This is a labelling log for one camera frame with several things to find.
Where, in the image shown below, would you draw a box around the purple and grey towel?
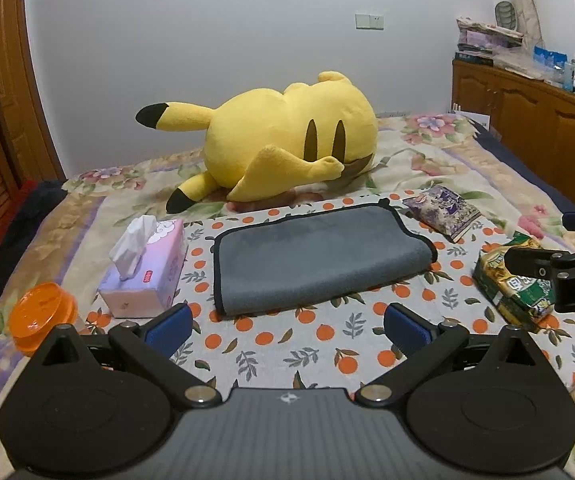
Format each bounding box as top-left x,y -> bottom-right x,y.
214,198 -> 437,316

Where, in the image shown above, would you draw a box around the green snack bag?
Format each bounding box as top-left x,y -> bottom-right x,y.
473,232 -> 554,333

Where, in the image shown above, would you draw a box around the dark blue mattress edge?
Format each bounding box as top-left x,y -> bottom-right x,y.
473,120 -> 575,224

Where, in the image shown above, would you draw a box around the pink tissue box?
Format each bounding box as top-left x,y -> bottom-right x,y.
99,214 -> 188,318

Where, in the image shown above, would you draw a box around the orange print white cloth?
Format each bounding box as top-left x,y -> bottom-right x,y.
77,188 -> 575,396

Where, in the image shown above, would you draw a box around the orange lidded plastic jar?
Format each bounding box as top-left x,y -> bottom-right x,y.
8,282 -> 78,356

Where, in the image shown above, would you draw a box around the purple snack packet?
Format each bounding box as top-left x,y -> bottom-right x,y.
402,185 -> 481,243

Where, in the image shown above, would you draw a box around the wooden sideboard cabinet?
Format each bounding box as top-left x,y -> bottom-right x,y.
452,60 -> 575,204

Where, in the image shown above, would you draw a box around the floral bed blanket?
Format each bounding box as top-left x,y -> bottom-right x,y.
0,115 -> 575,479

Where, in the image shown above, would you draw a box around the white paper beside bed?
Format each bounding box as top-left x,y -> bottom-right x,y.
451,102 -> 491,131

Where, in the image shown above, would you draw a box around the blue boxes on cabinet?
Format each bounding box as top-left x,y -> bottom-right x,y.
533,46 -> 574,90

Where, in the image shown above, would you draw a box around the yellow Pikachu plush toy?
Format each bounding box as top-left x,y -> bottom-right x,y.
136,72 -> 377,214

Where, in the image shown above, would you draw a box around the stack of papers on cabinet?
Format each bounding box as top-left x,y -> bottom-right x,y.
455,18 -> 523,66

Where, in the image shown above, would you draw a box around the beige curtain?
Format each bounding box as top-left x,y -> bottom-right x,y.
512,0 -> 545,53

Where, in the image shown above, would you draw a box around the white wall switch plate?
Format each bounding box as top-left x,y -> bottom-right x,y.
355,13 -> 384,30

